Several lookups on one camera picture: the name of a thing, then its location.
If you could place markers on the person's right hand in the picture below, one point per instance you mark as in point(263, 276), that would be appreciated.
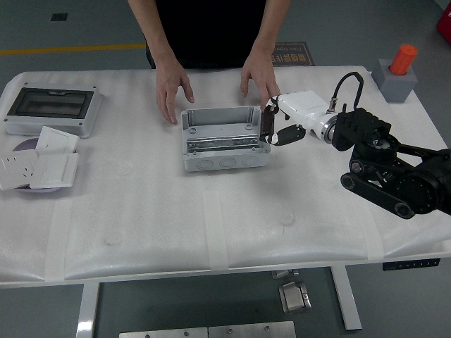
point(171, 81)

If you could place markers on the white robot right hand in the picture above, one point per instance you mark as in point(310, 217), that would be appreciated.
point(303, 105)

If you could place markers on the person's left hand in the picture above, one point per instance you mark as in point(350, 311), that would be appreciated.
point(260, 72)

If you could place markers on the dark brown cylindrical battery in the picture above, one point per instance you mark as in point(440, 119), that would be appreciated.
point(267, 123)

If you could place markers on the grey junction box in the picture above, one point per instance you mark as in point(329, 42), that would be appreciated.
point(222, 132)

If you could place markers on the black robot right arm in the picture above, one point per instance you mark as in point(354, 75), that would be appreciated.
point(366, 130)

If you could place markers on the person's right forearm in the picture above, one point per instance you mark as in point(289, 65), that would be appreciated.
point(151, 31)

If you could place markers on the person's left forearm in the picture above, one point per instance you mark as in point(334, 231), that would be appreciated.
point(269, 28)

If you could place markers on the grey box with clear cover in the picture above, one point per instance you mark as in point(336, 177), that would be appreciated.
point(53, 104)

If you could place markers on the brown floor sign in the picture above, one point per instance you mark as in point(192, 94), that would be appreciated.
point(296, 54)

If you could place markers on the person's torso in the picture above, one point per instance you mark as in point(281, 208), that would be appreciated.
point(211, 35)

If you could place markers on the grey block holder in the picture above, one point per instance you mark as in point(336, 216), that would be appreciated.
point(396, 88)

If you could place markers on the orange cylinder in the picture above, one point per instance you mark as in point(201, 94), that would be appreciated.
point(403, 60)

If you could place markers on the white foam mat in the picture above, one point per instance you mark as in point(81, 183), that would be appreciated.
point(141, 211)

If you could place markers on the white tape strip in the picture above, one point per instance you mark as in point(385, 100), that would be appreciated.
point(370, 232)

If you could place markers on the purple round plate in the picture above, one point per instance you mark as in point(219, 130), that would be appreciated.
point(26, 144)

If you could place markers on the red object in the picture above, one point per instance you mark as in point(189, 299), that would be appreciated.
point(444, 24)

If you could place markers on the white socket panel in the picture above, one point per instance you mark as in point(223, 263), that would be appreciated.
point(15, 169)

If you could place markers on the black table control panel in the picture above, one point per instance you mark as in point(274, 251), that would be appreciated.
point(411, 264)

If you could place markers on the white table leg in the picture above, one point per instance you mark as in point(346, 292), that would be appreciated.
point(347, 299)
point(87, 310)

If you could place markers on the metal plate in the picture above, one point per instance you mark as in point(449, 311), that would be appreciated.
point(252, 330)
point(163, 333)

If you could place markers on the white switch panel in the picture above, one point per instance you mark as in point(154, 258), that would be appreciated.
point(53, 170)
point(56, 141)

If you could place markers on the small metal bracket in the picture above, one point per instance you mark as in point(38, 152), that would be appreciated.
point(284, 273)

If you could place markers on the large metal bracket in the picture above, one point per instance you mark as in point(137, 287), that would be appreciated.
point(294, 297)

